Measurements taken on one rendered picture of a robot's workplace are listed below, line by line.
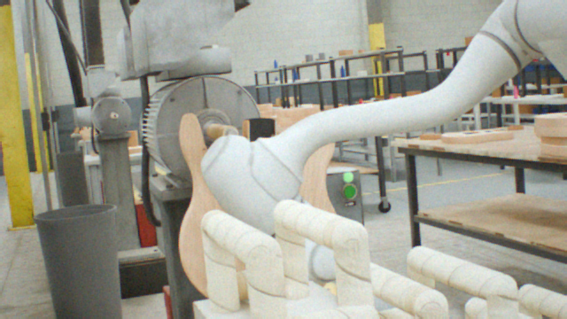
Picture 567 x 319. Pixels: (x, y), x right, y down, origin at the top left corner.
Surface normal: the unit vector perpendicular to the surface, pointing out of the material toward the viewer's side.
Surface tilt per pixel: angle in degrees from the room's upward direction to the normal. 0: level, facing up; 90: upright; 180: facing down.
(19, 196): 90
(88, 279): 93
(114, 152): 90
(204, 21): 90
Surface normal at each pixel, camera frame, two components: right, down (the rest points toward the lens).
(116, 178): 0.32, 0.07
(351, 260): -0.12, 0.11
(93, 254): 0.59, 0.08
